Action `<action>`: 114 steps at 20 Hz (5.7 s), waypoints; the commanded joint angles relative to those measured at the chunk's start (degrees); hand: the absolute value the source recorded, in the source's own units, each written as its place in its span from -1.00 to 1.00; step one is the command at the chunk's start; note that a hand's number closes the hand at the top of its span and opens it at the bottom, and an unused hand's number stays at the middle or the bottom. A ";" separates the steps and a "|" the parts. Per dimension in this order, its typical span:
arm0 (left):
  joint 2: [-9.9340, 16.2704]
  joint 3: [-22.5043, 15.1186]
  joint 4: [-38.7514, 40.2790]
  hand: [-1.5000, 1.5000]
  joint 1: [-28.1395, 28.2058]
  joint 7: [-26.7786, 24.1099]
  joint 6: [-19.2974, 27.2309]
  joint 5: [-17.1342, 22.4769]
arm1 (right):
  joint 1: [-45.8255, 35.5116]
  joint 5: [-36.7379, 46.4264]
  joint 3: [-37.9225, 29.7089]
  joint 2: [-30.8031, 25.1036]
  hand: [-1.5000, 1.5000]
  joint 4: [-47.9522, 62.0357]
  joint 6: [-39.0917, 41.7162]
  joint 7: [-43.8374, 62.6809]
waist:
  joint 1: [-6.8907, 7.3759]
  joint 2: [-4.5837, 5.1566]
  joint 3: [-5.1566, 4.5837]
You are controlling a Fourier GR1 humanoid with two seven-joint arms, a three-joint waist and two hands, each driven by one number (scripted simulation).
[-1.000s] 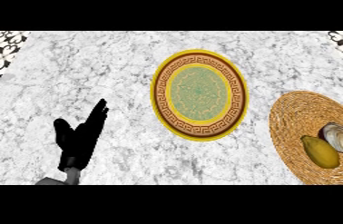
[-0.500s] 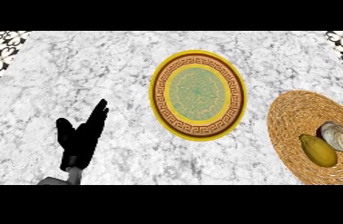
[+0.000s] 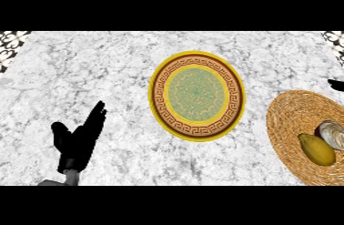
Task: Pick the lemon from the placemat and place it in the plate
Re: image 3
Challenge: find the yellow lemon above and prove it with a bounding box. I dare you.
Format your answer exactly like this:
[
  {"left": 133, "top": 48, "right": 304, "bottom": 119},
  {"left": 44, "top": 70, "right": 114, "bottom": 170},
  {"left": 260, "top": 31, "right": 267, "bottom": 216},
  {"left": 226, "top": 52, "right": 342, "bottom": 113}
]
[{"left": 297, "top": 133, "right": 336, "bottom": 167}]

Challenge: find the grey striped clam shell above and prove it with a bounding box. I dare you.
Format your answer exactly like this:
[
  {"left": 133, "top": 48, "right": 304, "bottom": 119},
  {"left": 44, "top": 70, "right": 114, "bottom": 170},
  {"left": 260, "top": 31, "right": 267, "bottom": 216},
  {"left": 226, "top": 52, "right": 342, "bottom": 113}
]
[{"left": 314, "top": 120, "right": 344, "bottom": 152}]

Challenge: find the yellow patterned plate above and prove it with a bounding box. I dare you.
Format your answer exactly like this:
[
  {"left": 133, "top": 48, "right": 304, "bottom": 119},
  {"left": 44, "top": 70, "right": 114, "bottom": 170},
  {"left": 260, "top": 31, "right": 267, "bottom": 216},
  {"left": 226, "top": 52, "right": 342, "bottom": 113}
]
[{"left": 147, "top": 50, "right": 246, "bottom": 143}]

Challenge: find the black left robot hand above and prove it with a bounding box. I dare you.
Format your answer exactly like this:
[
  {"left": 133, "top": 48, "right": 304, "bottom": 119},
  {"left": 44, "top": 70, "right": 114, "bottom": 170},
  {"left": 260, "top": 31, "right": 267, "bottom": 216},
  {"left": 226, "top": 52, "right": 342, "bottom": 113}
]
[{"left": 50, "top": 100, "right": 109, "bottom": 175}]

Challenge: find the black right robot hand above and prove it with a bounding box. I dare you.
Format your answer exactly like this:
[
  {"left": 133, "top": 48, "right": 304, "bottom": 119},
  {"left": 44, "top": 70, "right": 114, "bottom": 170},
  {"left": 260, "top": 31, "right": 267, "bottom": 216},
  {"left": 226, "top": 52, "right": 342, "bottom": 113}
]
[{"left": 326, "top": 78, "right": 344, "bottom": 93}]

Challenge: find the round woven straw placemat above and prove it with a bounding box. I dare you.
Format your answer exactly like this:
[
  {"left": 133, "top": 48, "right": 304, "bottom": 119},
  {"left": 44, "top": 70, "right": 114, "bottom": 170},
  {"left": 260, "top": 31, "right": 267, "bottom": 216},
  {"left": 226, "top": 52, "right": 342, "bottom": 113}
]
[{"left": 264, "top": 89, "right": 344, "bottom": 187}]

